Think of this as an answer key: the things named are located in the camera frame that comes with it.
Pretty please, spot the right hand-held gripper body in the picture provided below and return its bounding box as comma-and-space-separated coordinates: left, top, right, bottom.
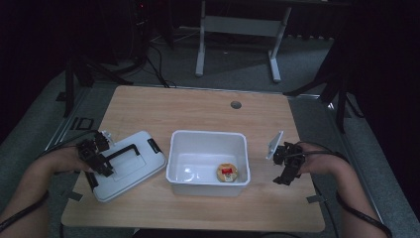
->
265, 130, 306, 173

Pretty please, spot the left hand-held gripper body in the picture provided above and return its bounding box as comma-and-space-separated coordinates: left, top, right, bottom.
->
76, 129, 116, 165

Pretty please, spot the white lid with black handle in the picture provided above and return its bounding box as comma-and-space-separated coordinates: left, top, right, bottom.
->
84, 130, 167, 203

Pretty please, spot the round snack packet red label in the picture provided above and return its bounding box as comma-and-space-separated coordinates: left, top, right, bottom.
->
216, 162, 239, 183

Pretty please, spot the white plastic storage box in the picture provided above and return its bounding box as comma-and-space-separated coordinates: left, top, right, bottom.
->
165, 129, 252, 197

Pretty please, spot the person's left hand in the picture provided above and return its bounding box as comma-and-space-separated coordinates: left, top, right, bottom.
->
49, 147, 96, 176

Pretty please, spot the person's right hand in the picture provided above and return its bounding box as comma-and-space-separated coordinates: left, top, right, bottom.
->
296, 142, 337, 177

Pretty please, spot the grey tape piece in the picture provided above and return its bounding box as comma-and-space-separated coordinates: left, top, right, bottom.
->
306, 194, 326, 204
67, 190, 84, 202

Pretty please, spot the black tripod stand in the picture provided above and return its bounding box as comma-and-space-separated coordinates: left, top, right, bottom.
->
283, 33, 365, 133
55, 49, 133, 118

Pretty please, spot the black computer tower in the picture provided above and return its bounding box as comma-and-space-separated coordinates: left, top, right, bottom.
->
130, 0, 153, 63

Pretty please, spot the black rectangular floor frame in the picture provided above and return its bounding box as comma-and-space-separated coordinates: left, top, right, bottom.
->
69, 116, 95, 131

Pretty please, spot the metal floor rail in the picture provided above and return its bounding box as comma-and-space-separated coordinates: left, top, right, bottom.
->
290, 93, 384, 222
46, 87, 91, 150

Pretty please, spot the black floor cable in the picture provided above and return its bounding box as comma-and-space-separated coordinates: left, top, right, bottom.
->
145, 43, 177, 88

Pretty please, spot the white metal desk frame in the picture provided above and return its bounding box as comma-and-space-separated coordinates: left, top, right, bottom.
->
194, 0, 293, 83

